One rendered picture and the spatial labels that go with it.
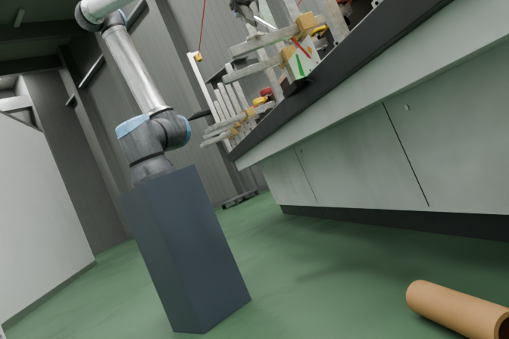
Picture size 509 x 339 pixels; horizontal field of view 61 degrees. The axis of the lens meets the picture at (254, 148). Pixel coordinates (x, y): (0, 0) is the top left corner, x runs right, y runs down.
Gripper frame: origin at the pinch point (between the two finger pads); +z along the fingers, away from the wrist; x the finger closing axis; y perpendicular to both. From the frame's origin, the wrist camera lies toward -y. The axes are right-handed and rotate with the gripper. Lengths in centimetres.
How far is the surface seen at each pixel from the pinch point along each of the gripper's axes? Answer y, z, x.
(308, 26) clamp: -25.2, 14.9, -7.4
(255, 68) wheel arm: 3.3, 15.2, 5.9
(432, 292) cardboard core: -60, 90, 7
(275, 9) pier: 514, -178, -209
